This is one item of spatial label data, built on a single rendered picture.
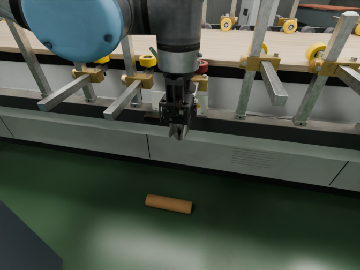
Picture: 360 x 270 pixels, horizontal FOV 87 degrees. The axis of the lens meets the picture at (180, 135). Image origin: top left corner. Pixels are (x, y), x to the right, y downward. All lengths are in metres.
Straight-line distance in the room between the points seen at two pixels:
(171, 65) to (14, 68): 1.37
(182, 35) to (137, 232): 1.14
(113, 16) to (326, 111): 1.12
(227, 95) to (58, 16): 0.92
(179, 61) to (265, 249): 1.16
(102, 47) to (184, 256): 1.13
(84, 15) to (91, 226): 1.28
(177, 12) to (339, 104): 1.01
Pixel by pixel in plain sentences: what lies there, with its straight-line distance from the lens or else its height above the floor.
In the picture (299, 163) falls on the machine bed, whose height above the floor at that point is 0.28.
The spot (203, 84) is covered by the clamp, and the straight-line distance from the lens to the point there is 0.81.
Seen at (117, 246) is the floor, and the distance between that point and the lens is 1.31.
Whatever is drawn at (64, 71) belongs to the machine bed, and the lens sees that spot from 1.40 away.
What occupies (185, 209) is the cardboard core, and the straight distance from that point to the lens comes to 1.28.
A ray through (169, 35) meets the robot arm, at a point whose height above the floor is 1.10.
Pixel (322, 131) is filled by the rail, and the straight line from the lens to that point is 0.98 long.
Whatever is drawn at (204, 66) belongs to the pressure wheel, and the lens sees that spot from 0.87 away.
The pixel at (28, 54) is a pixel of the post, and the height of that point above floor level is 0.92.
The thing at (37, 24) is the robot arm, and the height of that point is 1.14.
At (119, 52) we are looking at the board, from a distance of 1.10.
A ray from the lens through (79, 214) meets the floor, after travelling 1.49.
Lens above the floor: 1.17
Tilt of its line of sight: 39 degrees down
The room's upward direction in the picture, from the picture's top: straight up
